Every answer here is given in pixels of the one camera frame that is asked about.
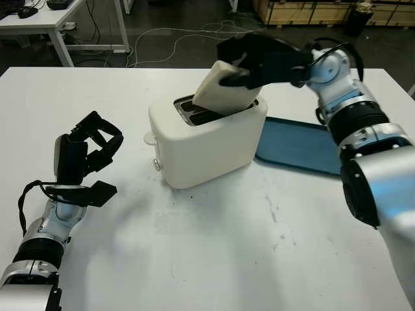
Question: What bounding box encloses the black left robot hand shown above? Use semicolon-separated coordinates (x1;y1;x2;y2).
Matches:
53;110;125;187

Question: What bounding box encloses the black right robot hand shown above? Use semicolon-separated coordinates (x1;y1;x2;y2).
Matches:
216;32;312;90

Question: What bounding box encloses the white bread slice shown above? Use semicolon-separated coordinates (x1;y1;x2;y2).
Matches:
193;60;262;116

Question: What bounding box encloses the blue plastic tray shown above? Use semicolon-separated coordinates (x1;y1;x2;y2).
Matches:
254;116;343;178

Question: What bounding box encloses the cream white two-slot toaster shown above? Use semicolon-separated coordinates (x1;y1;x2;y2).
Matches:
148;93;268;190

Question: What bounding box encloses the wooden crate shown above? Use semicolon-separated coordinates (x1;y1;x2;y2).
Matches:
252;0;415;27

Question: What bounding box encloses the black trash bin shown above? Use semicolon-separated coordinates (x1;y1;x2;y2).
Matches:
342;2;370;37

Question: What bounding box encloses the white office desk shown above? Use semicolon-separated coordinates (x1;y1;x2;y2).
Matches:
0;0;130;67

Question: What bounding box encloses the black computer mouse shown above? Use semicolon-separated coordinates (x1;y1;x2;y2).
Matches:
18;6;38;19

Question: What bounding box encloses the black device case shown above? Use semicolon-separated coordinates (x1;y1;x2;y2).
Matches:
47;0;75;10

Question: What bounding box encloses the black keyboard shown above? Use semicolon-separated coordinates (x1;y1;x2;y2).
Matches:
0;0;27;21

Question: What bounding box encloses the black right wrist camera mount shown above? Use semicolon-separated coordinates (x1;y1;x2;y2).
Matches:
259;51;314;87

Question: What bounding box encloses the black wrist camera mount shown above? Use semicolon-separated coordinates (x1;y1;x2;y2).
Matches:
43;180;117;208
259;51;314;87

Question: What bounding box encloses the white cable on floor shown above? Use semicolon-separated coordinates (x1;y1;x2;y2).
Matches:
128;19;267;68

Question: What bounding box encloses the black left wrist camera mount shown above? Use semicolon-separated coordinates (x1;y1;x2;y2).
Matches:
43;180;117;208

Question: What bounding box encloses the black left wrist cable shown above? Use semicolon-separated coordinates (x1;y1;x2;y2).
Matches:
18;179;49;237

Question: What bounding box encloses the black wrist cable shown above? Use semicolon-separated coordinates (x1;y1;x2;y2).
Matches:
304;37;366;82
18;179;49;237

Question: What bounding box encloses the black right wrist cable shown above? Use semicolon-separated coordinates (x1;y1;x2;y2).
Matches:
304;37;366;82

